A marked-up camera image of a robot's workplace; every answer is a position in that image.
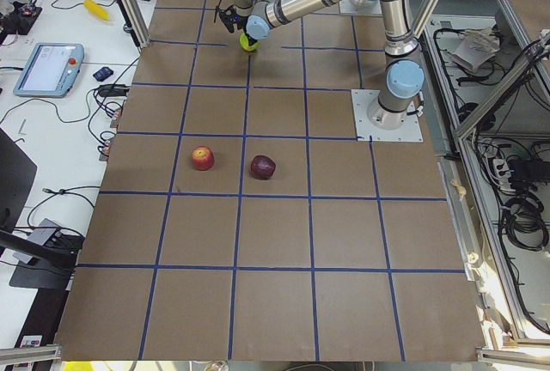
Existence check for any grey usb hub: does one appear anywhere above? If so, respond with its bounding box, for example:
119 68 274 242
13 219 64 267

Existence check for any dark red apple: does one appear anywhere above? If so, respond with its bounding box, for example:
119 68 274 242
250 155 277 180

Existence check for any aluminium frame post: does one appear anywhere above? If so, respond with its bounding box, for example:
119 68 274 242
115 0 150 49

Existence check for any power strip with cables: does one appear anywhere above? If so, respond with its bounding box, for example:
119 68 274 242
488 156 516 194

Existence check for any blue teach pendant tablet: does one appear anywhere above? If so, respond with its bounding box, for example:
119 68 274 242
13 42 85 99

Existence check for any yellow toy corn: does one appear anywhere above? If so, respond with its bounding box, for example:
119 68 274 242
82 0 111 21

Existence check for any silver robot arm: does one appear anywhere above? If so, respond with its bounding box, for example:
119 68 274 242
216 0 425 131

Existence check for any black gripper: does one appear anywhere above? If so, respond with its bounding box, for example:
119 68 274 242
214 5 240 33

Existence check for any crumpled paper box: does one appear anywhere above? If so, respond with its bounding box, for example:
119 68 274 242
450 27 500 73

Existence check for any red yellow apple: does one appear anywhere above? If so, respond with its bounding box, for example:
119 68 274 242
191 146 215 171

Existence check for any green apple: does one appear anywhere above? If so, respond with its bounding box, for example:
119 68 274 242
239 33 260 52

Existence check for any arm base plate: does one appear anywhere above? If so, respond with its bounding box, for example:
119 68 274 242
351 89 423 143

